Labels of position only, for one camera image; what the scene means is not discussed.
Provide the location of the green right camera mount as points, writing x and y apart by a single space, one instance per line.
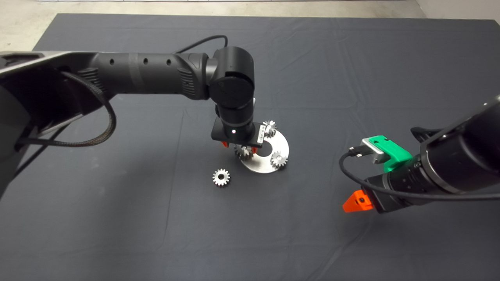
394 158

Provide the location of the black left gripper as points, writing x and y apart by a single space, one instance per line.
216 132

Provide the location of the small steel gear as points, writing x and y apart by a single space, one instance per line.
279 160
270 130
215 180

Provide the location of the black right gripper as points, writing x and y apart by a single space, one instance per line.
381 195

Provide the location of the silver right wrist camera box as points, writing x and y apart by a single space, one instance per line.
371 150

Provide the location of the larger steel gear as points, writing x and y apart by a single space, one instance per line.
244 153

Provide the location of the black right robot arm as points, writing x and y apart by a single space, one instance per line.
461 156

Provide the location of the dark grey table cloth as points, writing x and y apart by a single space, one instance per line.
312 78

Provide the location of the round metal plate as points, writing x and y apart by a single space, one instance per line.
261 166

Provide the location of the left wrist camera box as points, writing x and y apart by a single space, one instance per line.
254 103

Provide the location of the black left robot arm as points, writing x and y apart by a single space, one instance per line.
156 74

